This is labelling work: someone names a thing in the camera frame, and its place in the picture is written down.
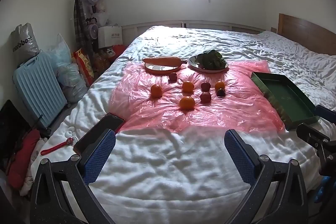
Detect white paper bag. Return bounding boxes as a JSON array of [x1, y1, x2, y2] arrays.
[[98, 25, 123, 48]]

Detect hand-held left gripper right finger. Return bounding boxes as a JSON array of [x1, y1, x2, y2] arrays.
[[224, 129, 309, 224]]

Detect pink plastic sheet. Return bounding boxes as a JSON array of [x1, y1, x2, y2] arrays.
[[109, 60, 284, 134]]

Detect black bag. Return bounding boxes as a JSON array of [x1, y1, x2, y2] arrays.
[[0, 99, 30, 169]]

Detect light blue suitcase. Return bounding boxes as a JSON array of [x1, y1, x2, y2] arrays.
[[13, 51, 68, 135]]

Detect grey printed bag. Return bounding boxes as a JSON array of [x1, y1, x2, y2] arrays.
[[10, 23, 40, 62]]

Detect plaid scarf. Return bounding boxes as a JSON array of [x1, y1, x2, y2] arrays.
[[73, 0, 93, 56]]

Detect clear plastic bags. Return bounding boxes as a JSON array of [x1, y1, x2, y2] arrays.
[[49, 34, 88, 104]]

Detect wooden headboard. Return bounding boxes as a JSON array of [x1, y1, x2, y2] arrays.
[[278, 13, 336, 56]]

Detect orange rimmed white plate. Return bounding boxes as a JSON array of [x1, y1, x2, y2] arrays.
[[144, 61, 181, 75]]

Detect green leafy vegetable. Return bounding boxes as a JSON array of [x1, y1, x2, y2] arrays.
[[197, 50, 227, 69]]

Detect red yellow snack bag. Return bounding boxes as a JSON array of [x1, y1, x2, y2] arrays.
[[72, 48, 95, 86]]

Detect red cloth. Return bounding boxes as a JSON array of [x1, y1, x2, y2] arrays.
[[7, 130, 41, 190]]

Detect black smartphone red case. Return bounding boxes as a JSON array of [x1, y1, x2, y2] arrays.
[[73, 113, 125, 153]]

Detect green rectangular tray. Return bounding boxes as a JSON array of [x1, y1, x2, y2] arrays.
[[250, 72, 321, 131]]

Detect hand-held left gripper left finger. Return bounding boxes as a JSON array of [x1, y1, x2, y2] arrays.
[[30, 129, 117, 224]]

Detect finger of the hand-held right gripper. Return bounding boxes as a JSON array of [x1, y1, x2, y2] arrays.
[[314, 105, 336, 123], [297, 123, 333, 153]]

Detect silver metal plate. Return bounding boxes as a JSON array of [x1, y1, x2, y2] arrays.
[[188, 55, 229, 73]]

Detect large orange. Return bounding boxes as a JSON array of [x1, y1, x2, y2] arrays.
[[179, 96, 196, 110]]

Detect carrot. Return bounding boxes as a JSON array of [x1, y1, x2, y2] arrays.
[[142, 56, 187, 67]]

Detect medium orange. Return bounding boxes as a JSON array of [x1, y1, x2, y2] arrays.
[[182, 81, 195, 93]]

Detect white bed sheet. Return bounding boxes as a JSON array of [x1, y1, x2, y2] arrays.
[[31, 25, 336, 224]]

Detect blue object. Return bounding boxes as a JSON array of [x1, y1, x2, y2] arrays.
[[314, 176, 336, 204]]

